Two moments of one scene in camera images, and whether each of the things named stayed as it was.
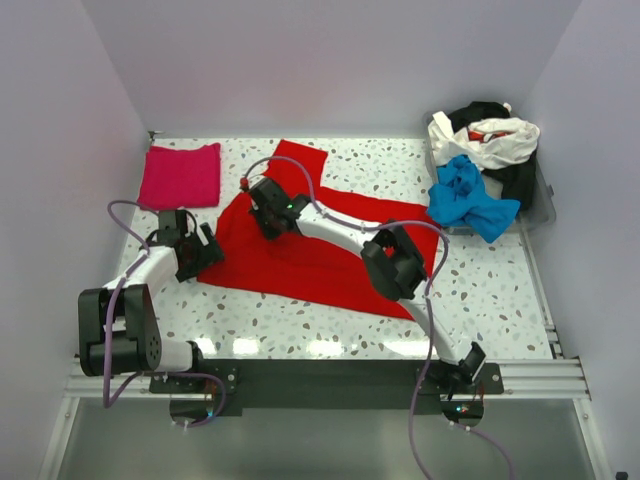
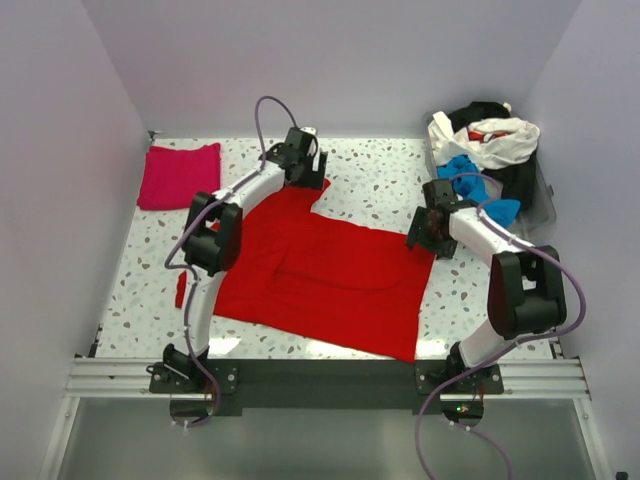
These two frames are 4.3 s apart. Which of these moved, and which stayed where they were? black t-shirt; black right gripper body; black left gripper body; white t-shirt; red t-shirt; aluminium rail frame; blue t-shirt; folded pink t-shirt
Moved: red t-shirt; black left gripper body; black right gripper body
Stayed: white t-shirt; folded pink t-shirt; blue t-shirt; black t-shirt; aluminium rail frame
